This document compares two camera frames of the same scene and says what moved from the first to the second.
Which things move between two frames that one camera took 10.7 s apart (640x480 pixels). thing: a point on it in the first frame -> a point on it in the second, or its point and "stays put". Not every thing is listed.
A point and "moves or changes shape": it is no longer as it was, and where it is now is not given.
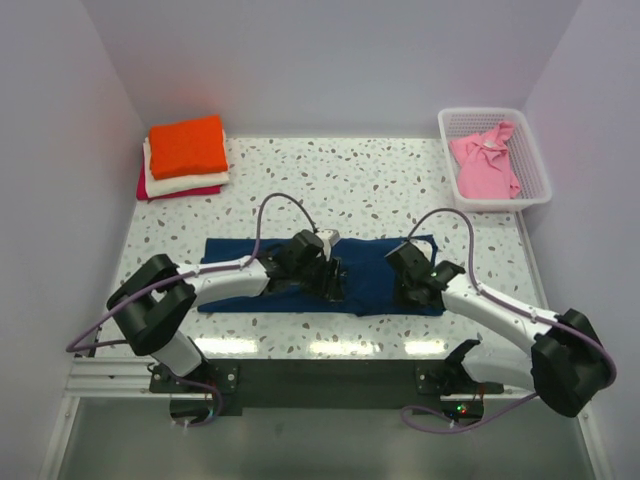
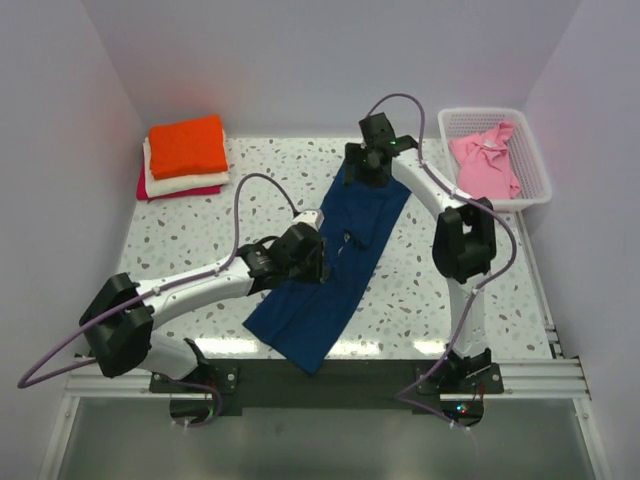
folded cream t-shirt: [155, 186] stays put
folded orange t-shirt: [186, 148] stays put
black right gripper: [401, 300] -> [353, 154]
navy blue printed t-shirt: [369, 280] moves or changes shape
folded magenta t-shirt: [142, 192] stays put
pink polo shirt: [483, 168] stays put
